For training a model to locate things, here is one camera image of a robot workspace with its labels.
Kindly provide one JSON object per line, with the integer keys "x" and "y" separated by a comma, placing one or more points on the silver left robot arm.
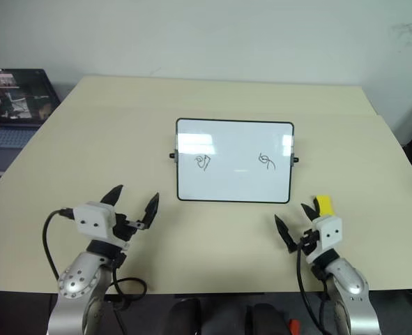
{"x": 76, "y": 275}

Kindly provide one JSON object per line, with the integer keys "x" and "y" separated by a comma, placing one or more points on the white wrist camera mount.
{"x": 90, "y": 218}
{"x": 329, "y": 232}

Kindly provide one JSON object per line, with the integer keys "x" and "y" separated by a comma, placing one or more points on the small red object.
{"x": 294, "y": 327}

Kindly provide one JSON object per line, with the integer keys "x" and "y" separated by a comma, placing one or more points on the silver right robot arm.
{"x": 348, "y": 282}

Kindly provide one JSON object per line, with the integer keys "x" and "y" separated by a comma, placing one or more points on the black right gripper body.
{"x": 308, "y": 241}

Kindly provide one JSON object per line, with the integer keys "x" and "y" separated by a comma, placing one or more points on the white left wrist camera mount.
{"x": 90, "y": 218}

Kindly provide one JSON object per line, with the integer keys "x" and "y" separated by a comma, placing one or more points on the open dark laptop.
{"x": 14, "y": 97}

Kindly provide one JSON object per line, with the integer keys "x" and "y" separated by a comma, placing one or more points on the black-framed whiteboard with stand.
{"x": 233, "y": 167}

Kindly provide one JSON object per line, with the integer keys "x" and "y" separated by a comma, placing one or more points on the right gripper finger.
{"x": 310, "y": 212}
{"x": 286, "y": 234}

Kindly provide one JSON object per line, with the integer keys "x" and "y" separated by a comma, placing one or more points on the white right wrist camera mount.
{"x": 329, "y": 232}

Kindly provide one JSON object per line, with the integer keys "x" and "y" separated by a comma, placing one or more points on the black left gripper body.
{"x": 122, "y": 228}

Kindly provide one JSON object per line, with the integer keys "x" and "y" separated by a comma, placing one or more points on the yellow eraser block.
{"x": 325, "y": 205}

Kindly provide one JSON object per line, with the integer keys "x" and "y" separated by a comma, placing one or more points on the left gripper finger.
{"x": 112, "y": 197}
{"x": 151, "y": 211}

